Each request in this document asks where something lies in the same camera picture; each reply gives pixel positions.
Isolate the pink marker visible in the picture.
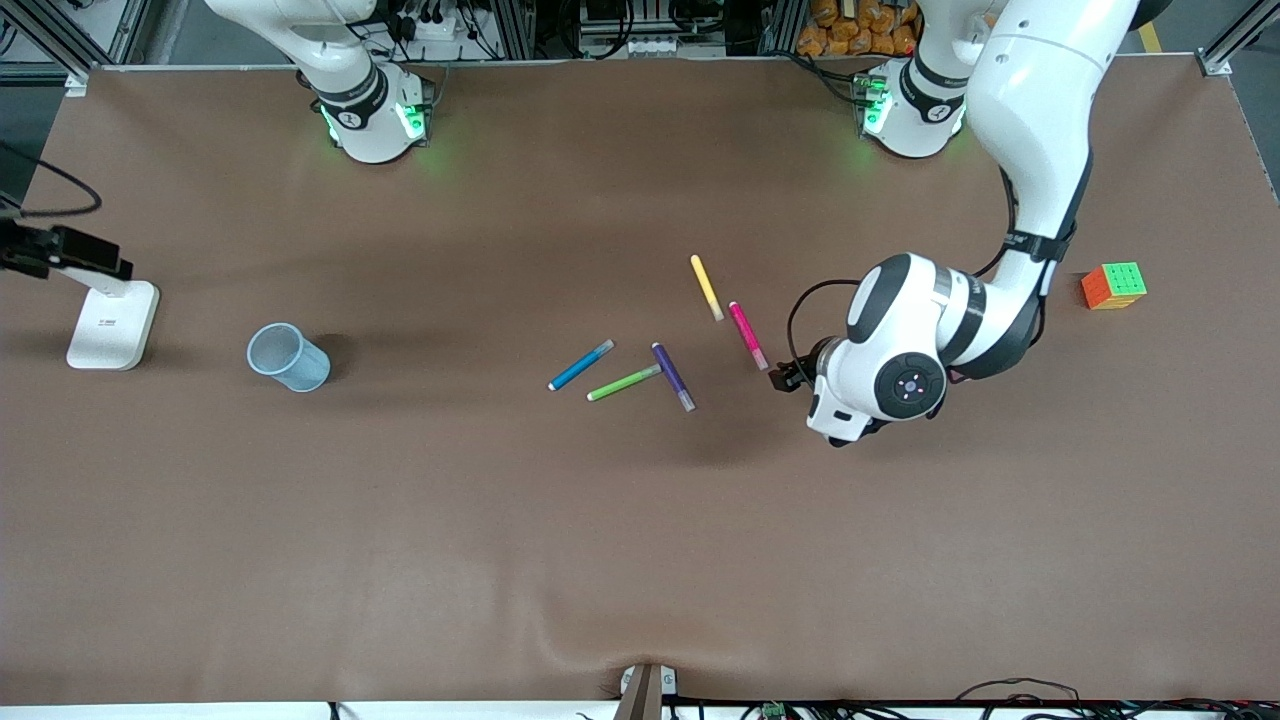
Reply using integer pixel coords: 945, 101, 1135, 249
728, 301, 770, 372

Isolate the white desk lamp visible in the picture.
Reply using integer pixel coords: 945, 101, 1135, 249
60, 262, 161, 372

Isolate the blue marker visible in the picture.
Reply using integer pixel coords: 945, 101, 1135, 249
547, 339, 616, 392

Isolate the purple marker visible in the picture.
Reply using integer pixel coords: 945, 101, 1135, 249
651, 342, 696, 413

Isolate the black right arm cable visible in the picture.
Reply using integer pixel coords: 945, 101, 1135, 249
0, 140, 103, 219

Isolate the aluminium frame strut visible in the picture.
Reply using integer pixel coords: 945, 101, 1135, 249
1195, 0, 1280, 78
0, 0, 151, 97

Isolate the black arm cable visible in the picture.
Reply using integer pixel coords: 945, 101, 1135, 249
0, 140, 103, 219
788, 165, 1023, 373

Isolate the grey metal table clamp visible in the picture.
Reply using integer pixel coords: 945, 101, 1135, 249
612, 663, 679, 720

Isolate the bag of orange items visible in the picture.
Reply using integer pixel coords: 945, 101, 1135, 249
797, 0, 919, 58

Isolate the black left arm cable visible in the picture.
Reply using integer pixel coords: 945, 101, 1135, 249
788, 165, 1023, 373

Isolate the yellow marker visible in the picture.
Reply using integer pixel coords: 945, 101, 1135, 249
690, 254, 725, 323

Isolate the brown table cover sheet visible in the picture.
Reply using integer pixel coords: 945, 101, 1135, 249
0, 55, 1280, 706

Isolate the black cable bundle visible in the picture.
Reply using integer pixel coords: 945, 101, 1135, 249
680, 677, 1280, 720

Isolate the white power strip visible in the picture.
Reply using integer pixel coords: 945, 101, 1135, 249
395, 10, 463, 43

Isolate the green marker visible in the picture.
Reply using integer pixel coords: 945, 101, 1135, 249
586, 364, 663, 403

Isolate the colourful puzzle cube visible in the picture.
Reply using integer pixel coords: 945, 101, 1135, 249
1081, 262, 1148, 311

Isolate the blue mesh cup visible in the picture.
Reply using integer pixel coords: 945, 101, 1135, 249
246, 322, 332, 393

